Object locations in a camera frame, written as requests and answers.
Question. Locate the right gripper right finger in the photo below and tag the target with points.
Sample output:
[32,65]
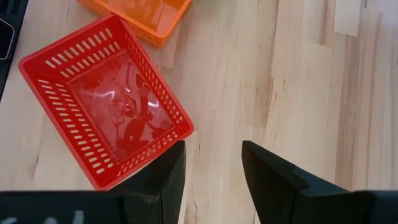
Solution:
[273,193]

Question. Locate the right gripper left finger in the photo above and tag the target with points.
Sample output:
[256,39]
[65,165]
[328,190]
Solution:
[164,186]

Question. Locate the red plastic basket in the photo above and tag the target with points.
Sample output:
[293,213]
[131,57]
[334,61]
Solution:
[124,102]

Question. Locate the orange plastic basket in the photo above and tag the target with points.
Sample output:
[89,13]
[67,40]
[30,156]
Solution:
[155,15]

